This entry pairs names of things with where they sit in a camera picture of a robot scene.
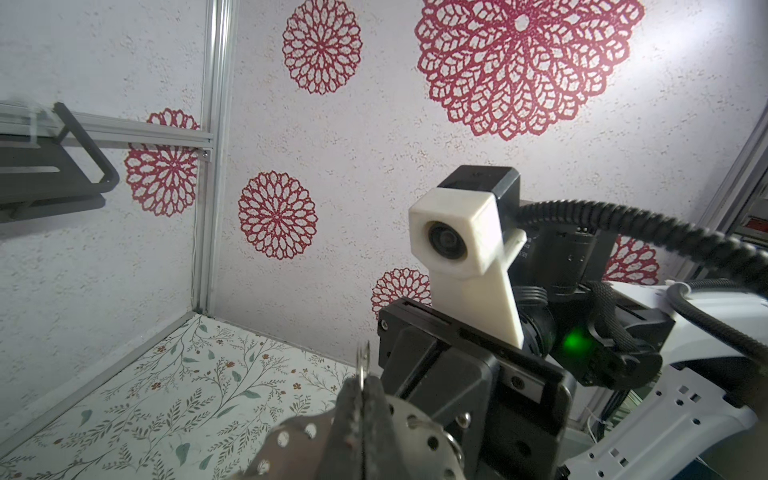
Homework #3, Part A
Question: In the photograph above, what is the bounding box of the grey slotted wall shelf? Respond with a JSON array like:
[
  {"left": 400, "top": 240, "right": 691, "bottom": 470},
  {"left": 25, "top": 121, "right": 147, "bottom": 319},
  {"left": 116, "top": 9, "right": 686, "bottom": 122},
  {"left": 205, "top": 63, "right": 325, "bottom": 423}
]
[{"left": 1, "top": 102, "right": 120, "bottom": 223}]

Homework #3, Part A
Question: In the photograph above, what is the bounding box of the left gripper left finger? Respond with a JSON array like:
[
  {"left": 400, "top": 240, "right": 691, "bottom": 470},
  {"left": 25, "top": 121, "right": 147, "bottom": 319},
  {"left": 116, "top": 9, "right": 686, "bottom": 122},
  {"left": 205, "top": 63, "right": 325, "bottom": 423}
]
[{"left": 314, "top": 377, "right": 363, "bottom": 480}]

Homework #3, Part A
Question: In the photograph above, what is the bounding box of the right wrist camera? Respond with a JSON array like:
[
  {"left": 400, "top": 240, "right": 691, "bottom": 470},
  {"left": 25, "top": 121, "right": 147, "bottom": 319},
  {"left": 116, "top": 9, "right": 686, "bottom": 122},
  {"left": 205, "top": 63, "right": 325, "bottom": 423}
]
[{"left": 408, "top": 165, "right": 527, "bottom": 348}]

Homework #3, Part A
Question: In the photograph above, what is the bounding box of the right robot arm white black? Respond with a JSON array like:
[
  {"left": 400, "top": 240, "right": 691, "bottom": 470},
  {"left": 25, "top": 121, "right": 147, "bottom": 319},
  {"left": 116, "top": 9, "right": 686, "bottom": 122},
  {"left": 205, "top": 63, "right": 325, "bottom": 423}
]
[{"left": 379, "top": 200, "right": 767, "bottom": 479}]

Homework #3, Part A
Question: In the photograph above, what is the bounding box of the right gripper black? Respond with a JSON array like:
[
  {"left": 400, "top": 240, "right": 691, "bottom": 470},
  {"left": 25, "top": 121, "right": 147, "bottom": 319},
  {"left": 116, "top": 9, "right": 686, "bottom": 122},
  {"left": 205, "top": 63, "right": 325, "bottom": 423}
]
[{"left": 378, "top": 298, "right": 575, "bottom": 479}]

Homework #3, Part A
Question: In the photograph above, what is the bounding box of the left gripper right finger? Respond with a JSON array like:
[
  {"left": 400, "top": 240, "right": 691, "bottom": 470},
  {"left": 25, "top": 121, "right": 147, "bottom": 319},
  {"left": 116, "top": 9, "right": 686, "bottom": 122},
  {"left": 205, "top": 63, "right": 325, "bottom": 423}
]
[{"left": 362, "top": 376, "right": 411, "bottom": 480}]

